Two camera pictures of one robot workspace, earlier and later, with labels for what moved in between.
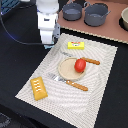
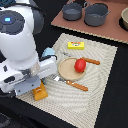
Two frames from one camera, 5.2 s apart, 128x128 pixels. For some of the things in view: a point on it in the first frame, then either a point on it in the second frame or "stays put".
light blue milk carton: [49, 46] → [48, 52]
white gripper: [49, 29] → [21, 81]
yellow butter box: [76, 45] stays put
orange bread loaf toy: [38, 88] stays put
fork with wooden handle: [76, 85] stays put
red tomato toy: [80, 64] stays put
